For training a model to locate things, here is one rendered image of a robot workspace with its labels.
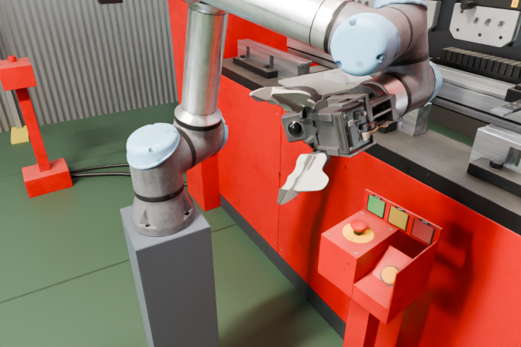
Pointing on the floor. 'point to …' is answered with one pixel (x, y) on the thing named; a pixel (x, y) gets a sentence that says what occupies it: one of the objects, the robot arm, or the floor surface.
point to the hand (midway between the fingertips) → (260, 151)
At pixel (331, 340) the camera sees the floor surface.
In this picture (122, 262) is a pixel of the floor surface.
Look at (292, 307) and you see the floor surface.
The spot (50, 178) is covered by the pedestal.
